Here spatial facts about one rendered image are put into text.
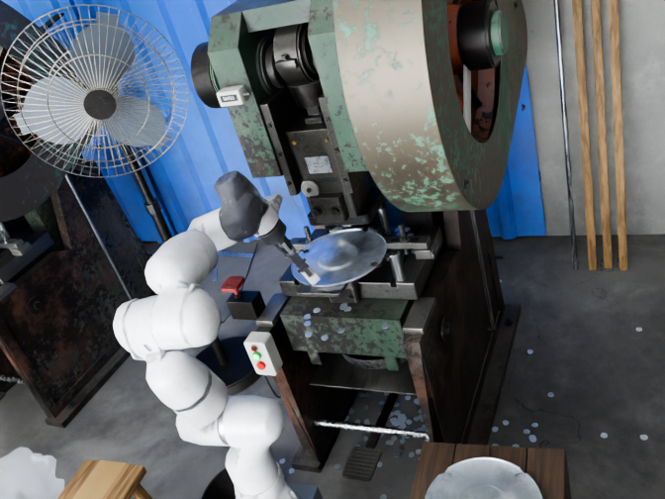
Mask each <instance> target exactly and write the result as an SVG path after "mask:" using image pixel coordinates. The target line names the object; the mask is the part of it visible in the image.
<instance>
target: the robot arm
mask: <svg viewBox="0 0 665 499"><path fill-rule="evenodd" d="M213 187H214V189H215V191H216V193H217V195H218V196H219V197H220V199H221V203H222V206H221V208H219V209H216V210H214V211H212V212H209V213H207V214H205V215H202V216H200V217H198V218H195V219H194V220H193V221H192V222H191V224H190V226H189V229H188V231H186V232H183V233H180V234H178V235H176V236H175V237H172V238H171V239H169V240H168V241H167V242H165V243H164V244H163V245H162V246H161V247H160V248H159V249H158V250H157V252H156V253H155V254H154V255H153V256H152V257H151V258H150V259H149V260H148V262H147V264H146V267H145V272H144V274H145V278H146V282H147V285H148V286H149V287H150V288H151V289H152V290H153V291H154V292H155V293H156V294H158V295H155V296H150V297H146V298H143V299H137V298H136V299H133V300H131V301H128V302H126V303H123V304H122V305H121V306H120V307H119V308H118V309H117V312H116V315H115V319H114V323H113V328H114V332H115V336H116V338H117V340H118V341H119V343H120V345H121V346H122V347H123V348H125V349H126V350H127V351H129V352H130V353H131V355H132V357H133V358H134V359H138V360H145V361H146V362H147V367H146V380H147V383H148V385H149V387H150V388H151V389H152V391H153V392H154V393H155V394H156V396H157V397H158V398H159V399H160V401H161V402H163V403H164V404H165V405H166V406H167V407H169V408H171V409H172V410H173V411H174V412H175V413H176V414H177V418H176V426H177V429H178V432H179V435H180V438H181V439H183V440H184V441H187V442H190V443H194V444H197V445H201V446H228V447H231V448H230V450H229V451H228V453H227V457H226V468H227V471H228V473H229V475H230V477H231V479H232V481H233V483H234V485H235V493H236V499H300V497H299V496H298V495H297V494H296V493H295V492H294V491H293V490H292V489H291V488H290V486H289V485H288V483H287V482H286V480H285V479H284V474H283V472H282V469H281V467H280V465H279V463H278V462H277V461H276V460H275V458H274V455H273V453H272V450H271V444H272V443H274V442H275V441H276V440H277V439H278V438H279V437H280V435H281V433H282V430H283V428H284V414H283V410H282V408H281V406H280V405H279V403H278V402H277V401H276V400H274V399H270V398H265V397H260V396H255V395H242V396H230V395H227V387H226V384H225V383H224V382H223V381H222V380H221V379H220V378H219V377H218V376H217V375H216V374H215V373H214V372H213V371H212V370H211V369H210V368H209V367H208V366H207V365H206V364H204V363H203V362H202V361H200V360H199V359H197V358H196V357H194V356H193V355H192V354H189V353H187V352H185V351H183V350H182V349H187V348H196V347H201V346H204V345H207V344H210V343H212V342H213V341H214V340H215V339H216V338H217V335H218V333H219V329H220V326H221V323H222V320H221V314H220V308H219V306H218V305H217V303H216V302H215V300H214V298H213V297H212V295H210V294H209V292H208V291H207V290H206V289H205V288H203V287H202V286H201V285H200V284H199V283H201V282H202V281H203V280H204V279H205V278H206V277H207V276H208V275H209V273H210V272H211V271H212V270H213V269H214V268H215V267H216V265H217V262H218V251H219V250H223V249H225V248H228V247H230V246H232V245H235V244H237V243H239V242H241V241H243V240H245V239H247V238H249V237H252V236H255V237H259V238H260V240H261V241H262V242H263V243H264V244H265V245H267V246H271V245H275V246H276V247H277V248H278V249H279V251H282V253H283V254H284V255H285V256H288V257H289V258H290V259H291V260H292V262H293V263H295V264H296V266H297V267H298V269H299V270H298V272H299V273H300V272H301V273H302V274H303V275H304V276H305V277H306V279H307V280H308V281H309V282H310V283H311V284H312V285H313V284H316V283H317V282H318V281H320V280H321V279H320V278H319V277H318V276H317V274H316V273H315V272H314V271H313V270H312V269H311V267H310V266H309V265H308V264H307V263H306V262H305V261H306V259H305V258H303V259H302V258H301V257H300V256H299V255H298V254H297V253H296V249H295V248H294V247H293V245H292V244H291V242H290V240H289V239H288V238H287V237H286V236H285V233H286V226H285V224H284V223H283V222H282V221H281V220H280V218H279V214H278V212H279V210H280V206H281V203H282V200H283V197H282V196H281V195H280V194H274V195H271V196H267V197H265V198H263V197H262V196H261V195H260V193H259V191H258V189H257V188H256V187H255V186H254V185H253V184H252V183H251V182H250V181H249V180H248V179H247V177H246V176H244V175H243V174H241V173H240V172H239V171H237V170H232V171H230V172H227V173H226V174H224V175H223V176H221V177H219V178H218V179H217V181H216V183H215V184H214V186H213Z"/></svg>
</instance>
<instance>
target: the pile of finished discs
mask: <svg viewBox="0 0 665 499"><path fill-rule="evenodd" d="M425 499H542V495H541V492H540V490H539V488H538V486H537V484H536V483H535V481H534V480H533V479H532V478H531V476H530V475H529V474H526V473H524V472H523V471H522V470H521V468H520V467H518V466H517V465H515V464H513V463H511V462H508V461H505V460H502V459H498V458H492V457H475V458H469V459H465V460H462V461H459V462H457V463H454V464H453V465H452V466H450V467H448V468H447V470H446V471H445V473H442V474H439V475H438V476H437V477H436V478H435V480H434V481H433V482H432V483H431V485H430V487H429V488H428V490H427V494H426V497H425Z"/></svg>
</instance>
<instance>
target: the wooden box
mask: <svg viewBox="0 0 665 499"><path fill-rule="evenodd" d="M475 457H492V458H498V459H502V460H505V461H508V462H511V463H513V464H515V465H517V466H518V467H520V468H521V470H522V472H524V473H526V474H529V475H530V476H531V478H532V479H533V480H534V481H535V483H536V484H537V486H538V488H539V490H540V492H541V495H542V499H572V498H571V490H570V482H569V474H568V466H567V458H566V455H565V449H538V448H528V452H527V448H519V447H500V446H492V449H491V446H481V445H463V444H457V445H455V444H444V443H423V446H422V450H421V454H420V459H419V463H418V468H417V472H416V476H415V481H414V485H413V490H412V494H411V498H410V499H425V497H426V494H427V491H428V488H429V487H430V485H431V483H432V482H433V481H434V480H435V478H436V477H437V476H438V475H439V474H442V473H445V471H446V470H447V468H448V467H450V466H452V465H453V464H454V463H457V462H459V461H462V460H465V459H469V458H475Z"/></svg>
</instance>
